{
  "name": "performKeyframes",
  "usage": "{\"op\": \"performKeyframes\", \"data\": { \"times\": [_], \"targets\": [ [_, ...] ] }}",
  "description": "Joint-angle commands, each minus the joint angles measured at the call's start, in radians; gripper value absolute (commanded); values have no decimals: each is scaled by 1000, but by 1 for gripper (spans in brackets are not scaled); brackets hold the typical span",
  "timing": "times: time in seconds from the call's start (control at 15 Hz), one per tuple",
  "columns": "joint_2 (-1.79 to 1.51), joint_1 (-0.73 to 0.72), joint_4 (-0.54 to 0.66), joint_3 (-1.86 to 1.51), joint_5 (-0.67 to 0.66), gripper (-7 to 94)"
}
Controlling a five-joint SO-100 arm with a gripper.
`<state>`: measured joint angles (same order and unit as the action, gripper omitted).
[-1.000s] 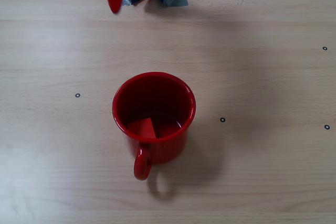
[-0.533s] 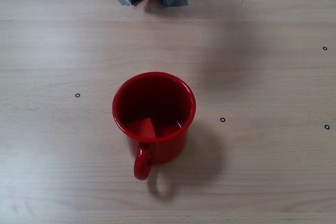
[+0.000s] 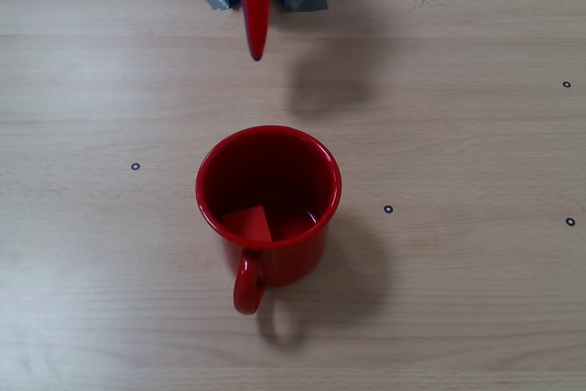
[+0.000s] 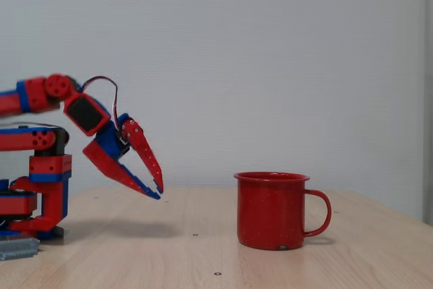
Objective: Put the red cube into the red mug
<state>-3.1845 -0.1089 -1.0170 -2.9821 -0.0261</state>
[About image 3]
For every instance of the red enamel mug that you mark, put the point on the red enamel mug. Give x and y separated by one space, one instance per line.
284 263

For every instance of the red cube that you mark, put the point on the red cube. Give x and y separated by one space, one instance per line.
252 226

